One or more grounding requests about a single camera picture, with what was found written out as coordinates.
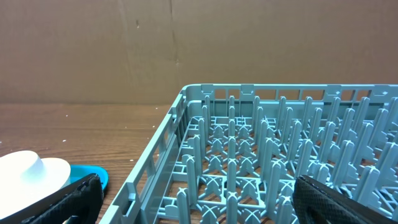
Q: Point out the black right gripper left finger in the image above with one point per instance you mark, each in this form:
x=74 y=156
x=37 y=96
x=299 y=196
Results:
x=79 y=202

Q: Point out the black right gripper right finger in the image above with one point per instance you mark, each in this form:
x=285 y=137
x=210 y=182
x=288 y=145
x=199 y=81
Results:
x=315 y=203

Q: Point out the cream white bowl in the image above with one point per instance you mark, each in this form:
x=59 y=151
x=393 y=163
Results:
x=16 y=197

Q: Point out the white cup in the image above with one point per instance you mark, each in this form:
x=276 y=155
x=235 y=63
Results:
x=22 y=167

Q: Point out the grey dishwasher rack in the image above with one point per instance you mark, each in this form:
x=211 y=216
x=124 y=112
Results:
x=234 y=151

